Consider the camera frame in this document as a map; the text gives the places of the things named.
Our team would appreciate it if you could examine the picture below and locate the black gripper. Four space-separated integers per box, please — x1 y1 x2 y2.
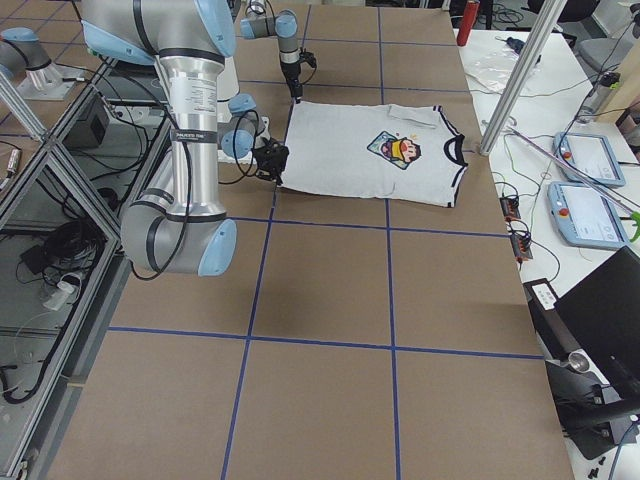
252 139 289 184
279 49 303 98

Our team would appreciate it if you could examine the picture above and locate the grey cartoon print t-shirt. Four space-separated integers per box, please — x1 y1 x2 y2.
282 102 468 208

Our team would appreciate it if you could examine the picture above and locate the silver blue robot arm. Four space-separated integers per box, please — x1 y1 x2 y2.
82 1 289 277
240 1 303 103

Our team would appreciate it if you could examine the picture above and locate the red cylinder bottle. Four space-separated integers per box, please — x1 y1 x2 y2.
456 0 480 47

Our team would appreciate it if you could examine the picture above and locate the clear plastic sheet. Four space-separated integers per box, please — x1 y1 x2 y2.
465 50 519 93

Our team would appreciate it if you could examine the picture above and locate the orange electronics board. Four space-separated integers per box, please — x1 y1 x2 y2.
499 197 522 222

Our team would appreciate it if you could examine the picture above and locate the upper blue teach pendant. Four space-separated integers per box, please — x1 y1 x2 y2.
553 132 626 187

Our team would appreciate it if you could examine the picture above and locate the blue teach pendant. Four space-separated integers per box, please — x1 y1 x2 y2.
553 132 626 187
547 182 631 250

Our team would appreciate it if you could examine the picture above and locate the lower blue teach pendant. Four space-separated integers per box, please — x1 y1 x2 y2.
547 182 631 250

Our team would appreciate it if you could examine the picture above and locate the black laptop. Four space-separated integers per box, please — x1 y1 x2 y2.
555 247 639 397

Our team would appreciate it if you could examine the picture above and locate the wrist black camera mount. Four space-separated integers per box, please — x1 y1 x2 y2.
299 49 317 69

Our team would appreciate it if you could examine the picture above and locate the green handled reacher grabber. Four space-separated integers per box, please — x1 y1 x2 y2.
507 127 639 242

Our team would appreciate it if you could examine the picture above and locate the aluminium frame post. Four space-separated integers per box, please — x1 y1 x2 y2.
479 0 567 156

